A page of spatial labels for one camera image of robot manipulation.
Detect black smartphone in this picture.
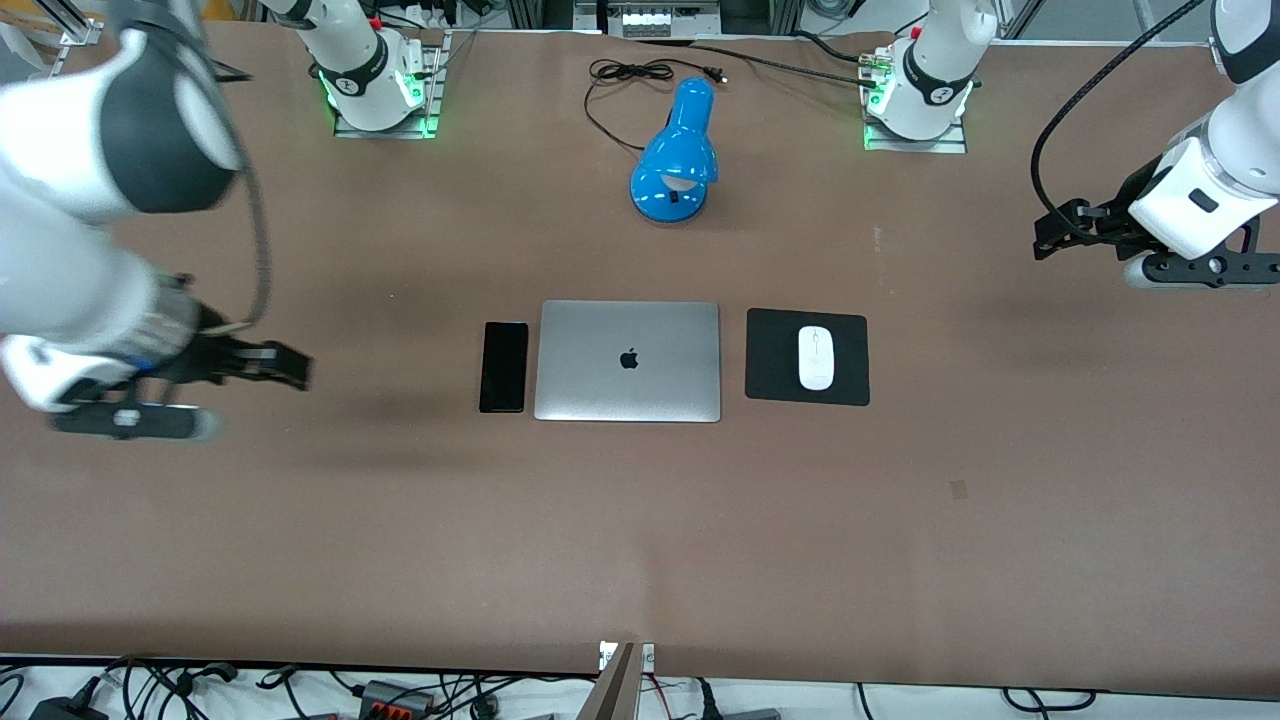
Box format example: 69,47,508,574
478,321,531,415

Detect white computer mouse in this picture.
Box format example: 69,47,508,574
796,326,838,393

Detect black mouse pad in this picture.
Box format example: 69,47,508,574
745,308,871,408

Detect black power adapter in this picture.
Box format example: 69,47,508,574
28,696,111,720

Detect grey connector box orange levers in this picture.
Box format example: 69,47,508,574
357,679,437,718

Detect silver closed laptop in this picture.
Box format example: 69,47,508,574
533,300,723,424

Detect blue desk lamp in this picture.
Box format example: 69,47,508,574
629,76,720,226

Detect grey wedge-shaped bar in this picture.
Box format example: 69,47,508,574
577,643,641,720

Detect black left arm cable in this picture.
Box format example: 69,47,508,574
1030,0,1199,219

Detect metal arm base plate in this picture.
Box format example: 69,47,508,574
332,30,443,140
862,45,969,154

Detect thick black braided cable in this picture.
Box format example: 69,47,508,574
635,32,881,91

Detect black cable loop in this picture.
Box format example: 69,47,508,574
1002,687,1098,714

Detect thin black lamp cord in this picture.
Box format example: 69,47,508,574
583,58,728,154

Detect silver device on frame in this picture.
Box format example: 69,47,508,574
618,8,693,39

